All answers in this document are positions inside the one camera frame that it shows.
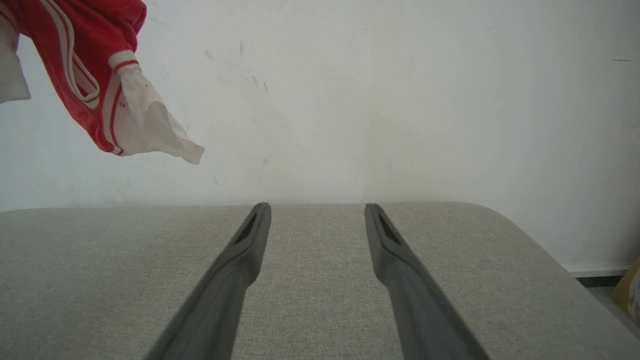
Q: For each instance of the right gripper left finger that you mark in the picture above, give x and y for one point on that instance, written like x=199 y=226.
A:
x=225 y=300

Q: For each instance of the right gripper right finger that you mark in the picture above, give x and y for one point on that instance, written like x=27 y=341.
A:
x=420 y=310

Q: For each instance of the red and white shirt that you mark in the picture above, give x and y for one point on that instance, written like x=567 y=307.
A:
x=92 y=30

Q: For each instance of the white skirting board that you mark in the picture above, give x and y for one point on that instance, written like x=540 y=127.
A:
x=595 y=270

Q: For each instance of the brown cardboard box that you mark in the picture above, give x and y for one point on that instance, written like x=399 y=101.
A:
x=631 y=295

